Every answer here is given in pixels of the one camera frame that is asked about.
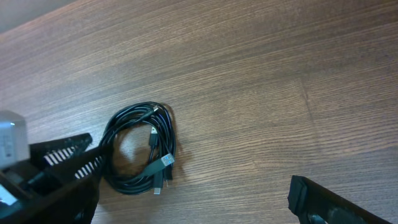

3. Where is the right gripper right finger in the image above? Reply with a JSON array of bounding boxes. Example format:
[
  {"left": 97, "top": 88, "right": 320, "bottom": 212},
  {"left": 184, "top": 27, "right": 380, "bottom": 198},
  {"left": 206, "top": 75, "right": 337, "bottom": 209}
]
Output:
[{"left": 287, "top": 175, "right": 391, "bottom": 224}]

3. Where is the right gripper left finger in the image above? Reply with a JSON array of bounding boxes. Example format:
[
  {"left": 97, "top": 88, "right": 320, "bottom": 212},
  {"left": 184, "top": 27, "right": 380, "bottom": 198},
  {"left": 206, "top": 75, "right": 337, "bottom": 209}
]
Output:
[{"left": 1, "top": 146, "right": 108, "bottom": 223}]

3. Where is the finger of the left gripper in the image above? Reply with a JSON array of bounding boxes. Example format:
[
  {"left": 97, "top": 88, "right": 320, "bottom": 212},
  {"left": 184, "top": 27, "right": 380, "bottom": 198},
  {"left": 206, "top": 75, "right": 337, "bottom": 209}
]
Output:
[{"left": 29, "top": 133, "right": 93, "bottom": 170}]

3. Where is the thick black USB cable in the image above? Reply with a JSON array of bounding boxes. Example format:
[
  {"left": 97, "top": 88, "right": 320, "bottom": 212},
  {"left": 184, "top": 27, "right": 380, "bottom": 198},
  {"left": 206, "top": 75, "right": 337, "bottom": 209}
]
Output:
[{"left": 98, "top": 101, "right": 177, "bottom": 196}]

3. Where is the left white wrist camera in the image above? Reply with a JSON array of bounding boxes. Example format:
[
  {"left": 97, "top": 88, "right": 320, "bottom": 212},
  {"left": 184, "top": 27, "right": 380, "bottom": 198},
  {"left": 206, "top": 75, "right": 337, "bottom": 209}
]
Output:
[{"left": 0, "top": 110, "right": 30, "bottom": 169}]

